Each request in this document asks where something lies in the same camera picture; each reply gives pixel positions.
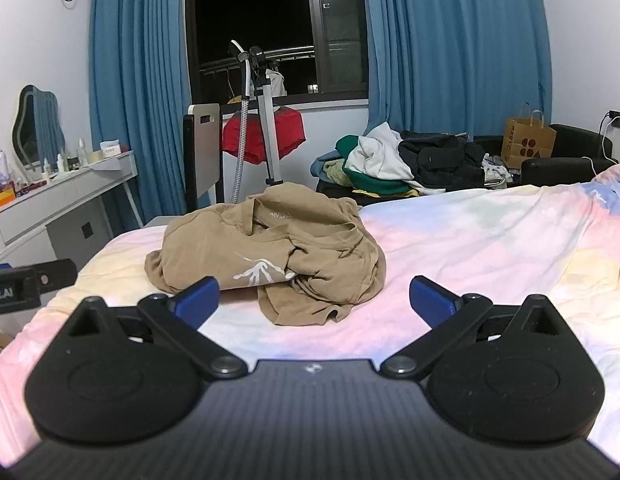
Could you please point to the white hanging garment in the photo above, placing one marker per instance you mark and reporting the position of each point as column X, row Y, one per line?
column 276, row 84

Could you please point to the black sofa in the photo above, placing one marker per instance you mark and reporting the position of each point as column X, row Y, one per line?
column 565, row 165

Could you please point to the blue curtain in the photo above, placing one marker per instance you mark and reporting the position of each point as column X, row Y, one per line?
column 139, row 110
column 440, row 60

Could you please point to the blue-grey garment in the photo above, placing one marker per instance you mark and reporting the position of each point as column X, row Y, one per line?
column 321, row 162

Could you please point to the tan printed t-shirt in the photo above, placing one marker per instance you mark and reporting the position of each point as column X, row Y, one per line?
column 310, row 260

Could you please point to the pastel tie-dye blanket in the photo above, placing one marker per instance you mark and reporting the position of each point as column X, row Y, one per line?
column 490, row 260

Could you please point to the white box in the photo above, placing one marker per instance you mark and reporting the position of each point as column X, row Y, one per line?
column 109, row 149

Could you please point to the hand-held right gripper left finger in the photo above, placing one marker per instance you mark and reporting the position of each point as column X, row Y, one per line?
column 199, row 296

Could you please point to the spray bottle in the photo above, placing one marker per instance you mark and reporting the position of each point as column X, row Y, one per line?
column 0, row 165

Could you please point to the wavy-edged mirror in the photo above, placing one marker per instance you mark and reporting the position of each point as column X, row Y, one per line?
column 34, row 125

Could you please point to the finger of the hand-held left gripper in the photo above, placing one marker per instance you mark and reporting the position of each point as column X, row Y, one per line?
column 57, row 270

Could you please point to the yellow-green towel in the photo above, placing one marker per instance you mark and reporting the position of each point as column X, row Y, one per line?
column 335, row 170

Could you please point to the white dressing table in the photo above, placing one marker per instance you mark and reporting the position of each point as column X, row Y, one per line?
column 64, row 185

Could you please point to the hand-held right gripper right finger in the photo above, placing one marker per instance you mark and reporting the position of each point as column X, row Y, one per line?
column 430, row 300

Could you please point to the red hanging garment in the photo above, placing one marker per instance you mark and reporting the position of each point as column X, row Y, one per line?
column 290, row 132

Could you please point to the white hoodie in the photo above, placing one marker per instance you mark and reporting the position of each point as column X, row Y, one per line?
column 375, row 152

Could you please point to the green garment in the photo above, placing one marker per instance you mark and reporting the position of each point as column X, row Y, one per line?
column 372, row 181

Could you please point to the garment steamer stand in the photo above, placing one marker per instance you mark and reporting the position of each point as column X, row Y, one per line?
column 268, row 120

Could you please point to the clear bottle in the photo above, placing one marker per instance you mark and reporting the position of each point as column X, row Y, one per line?
column 82, row 152

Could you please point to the black jacket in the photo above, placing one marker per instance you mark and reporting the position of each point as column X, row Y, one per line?
column 440, row 160

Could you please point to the small white bottle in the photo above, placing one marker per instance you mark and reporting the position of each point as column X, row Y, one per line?
column 60, row 162

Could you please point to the patterned white garment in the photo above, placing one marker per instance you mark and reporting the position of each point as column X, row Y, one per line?
column 496, row 170

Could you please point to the dark window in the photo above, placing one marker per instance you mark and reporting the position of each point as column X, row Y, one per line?
column 270, row 10

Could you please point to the grey-backed black chair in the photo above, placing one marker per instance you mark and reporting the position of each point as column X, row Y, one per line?
column 204, row 160

